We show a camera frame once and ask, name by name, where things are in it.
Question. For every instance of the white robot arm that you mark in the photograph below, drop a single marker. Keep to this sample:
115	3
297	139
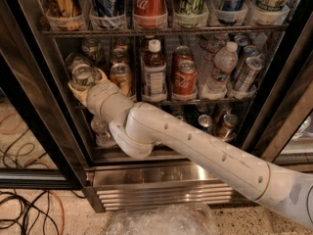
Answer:
138	127

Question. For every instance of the middle shelf tea bottle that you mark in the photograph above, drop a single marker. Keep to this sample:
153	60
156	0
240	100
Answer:
154	70

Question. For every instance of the front red coca-cola can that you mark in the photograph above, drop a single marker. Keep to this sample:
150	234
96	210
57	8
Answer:
185	78

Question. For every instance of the rear water bottle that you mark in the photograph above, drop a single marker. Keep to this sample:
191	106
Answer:
210	44

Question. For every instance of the bottom shelf water bottle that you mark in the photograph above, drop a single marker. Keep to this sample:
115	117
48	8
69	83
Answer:
102	132

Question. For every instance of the glass fridge door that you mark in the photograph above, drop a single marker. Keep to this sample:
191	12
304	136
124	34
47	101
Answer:
48	152
287	139

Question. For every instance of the clear plastic bag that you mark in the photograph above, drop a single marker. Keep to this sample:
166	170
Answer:
174	219

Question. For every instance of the silver slim can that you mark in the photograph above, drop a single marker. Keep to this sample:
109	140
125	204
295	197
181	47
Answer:
248	51
252	67
242	40

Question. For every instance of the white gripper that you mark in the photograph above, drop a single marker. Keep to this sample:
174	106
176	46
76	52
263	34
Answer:
100	95

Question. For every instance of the stainless steel fridge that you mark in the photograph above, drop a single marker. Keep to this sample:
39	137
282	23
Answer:
115	181

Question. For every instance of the front silver slim can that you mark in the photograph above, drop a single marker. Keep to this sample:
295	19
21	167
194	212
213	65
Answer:
252	67

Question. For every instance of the front gold soda can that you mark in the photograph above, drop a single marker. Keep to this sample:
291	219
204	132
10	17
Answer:
121	75

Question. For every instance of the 7up can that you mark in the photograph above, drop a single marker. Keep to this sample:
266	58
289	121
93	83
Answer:
83	77
74	59
92	48

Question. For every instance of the gold soda can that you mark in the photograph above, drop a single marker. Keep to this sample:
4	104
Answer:
119	55
121	75
122	43

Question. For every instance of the middle shelf water bottle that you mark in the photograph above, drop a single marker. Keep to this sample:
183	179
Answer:
224	63

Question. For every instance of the shelf water bottle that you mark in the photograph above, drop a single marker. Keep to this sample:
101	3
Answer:
102	132
224	63

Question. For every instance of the top shelf coca-cola can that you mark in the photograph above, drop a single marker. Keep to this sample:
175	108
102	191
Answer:
147	12

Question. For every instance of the rear red coca-cola can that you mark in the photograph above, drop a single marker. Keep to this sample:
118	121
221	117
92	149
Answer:
181	53

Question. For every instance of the right glass fridge door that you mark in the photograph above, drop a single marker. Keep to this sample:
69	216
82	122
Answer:
287	139

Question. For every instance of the bottom gold can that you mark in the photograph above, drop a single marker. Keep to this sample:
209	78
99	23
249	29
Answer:
226	127

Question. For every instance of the left glass fridge door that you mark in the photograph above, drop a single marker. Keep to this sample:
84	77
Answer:
48	152

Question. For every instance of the red coca-cola can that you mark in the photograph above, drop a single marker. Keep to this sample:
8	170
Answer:
181	53
185	78

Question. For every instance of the blue pepsi can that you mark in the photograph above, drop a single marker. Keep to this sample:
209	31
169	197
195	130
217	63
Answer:
205	123

